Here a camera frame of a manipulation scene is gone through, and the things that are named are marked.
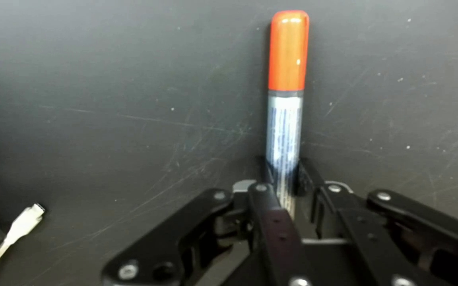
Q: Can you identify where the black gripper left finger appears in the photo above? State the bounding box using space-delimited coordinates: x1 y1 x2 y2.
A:
100 155 315 286

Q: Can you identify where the white cable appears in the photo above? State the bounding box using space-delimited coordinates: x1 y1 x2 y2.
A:
0 201 48 286

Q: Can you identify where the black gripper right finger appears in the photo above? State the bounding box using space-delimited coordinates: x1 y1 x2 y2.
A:
296 157 458 286

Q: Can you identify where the orange capped white marker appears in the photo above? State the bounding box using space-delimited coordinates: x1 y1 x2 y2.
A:
264 9 312 219

